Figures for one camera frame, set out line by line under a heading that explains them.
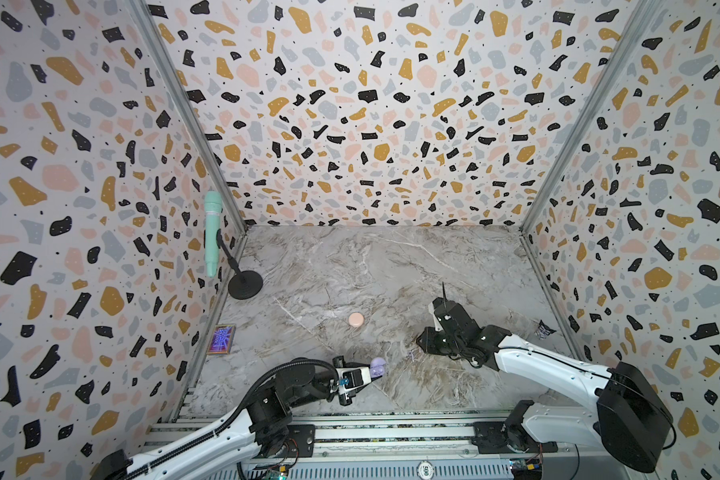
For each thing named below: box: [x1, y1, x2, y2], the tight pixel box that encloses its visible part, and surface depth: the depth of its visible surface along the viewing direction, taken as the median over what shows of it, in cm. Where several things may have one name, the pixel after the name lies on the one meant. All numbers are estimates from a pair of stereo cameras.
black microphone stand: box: [216, 229, 263, 300], surface depth 105 cm
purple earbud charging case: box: [370, 357, 387, 378], surface depth 67 cm
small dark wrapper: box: [535, 319, 557, 340], surface depth 92 cm
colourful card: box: [206, 324, 236, 355], surface depth 91 cm
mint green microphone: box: [204, 191, 222, 278], surface depth 81 cm
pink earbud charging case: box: [348, 312, 364, 328], surface depth 96 cm
